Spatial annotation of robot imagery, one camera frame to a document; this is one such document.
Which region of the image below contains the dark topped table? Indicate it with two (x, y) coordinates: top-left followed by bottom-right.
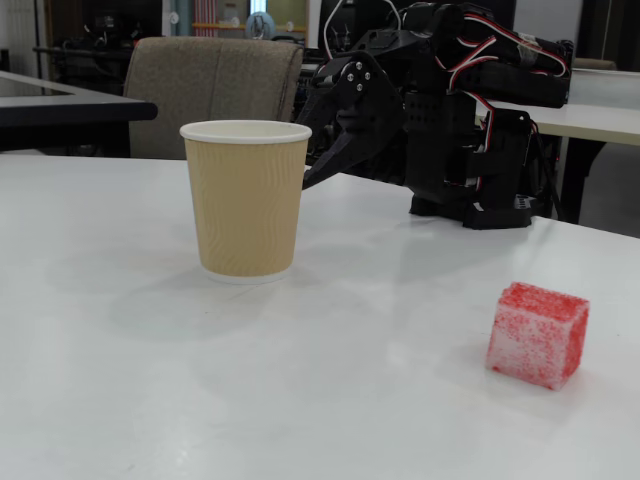
(0, 69), (159, 154)

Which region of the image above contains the red speckled foam cube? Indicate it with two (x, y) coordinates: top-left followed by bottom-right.
(484, 281), (591, 391)

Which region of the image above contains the brown fabric chair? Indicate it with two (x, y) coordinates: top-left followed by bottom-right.
(123, 35), (305, 160)

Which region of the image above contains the dark cluttered workbench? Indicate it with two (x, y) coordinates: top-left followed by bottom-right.
(32, 9), (139, 96)

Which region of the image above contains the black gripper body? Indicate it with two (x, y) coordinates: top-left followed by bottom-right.
(344, 29), (409, 184)

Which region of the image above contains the tan chair back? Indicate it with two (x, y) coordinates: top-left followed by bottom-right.
(573, 58), (618, 72)

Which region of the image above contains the black power cable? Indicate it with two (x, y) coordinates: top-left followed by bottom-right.
(532, 132), (566, 221)

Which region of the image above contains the red white striped panel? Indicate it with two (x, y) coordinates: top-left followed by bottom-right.
(193, 0), (221, 37)

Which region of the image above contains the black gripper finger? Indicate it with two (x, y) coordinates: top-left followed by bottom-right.
(301, 110), (397, 191)
(294, 52), (402, 129)

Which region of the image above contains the white topped table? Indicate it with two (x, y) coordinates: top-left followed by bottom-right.
(477, 67), (640, 226)

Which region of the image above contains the blue round fan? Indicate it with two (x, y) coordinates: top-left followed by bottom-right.
(244, 10), (275, 41)

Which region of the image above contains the tan ribbed paper cup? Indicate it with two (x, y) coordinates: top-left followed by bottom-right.
(179, 119), (313, 286)

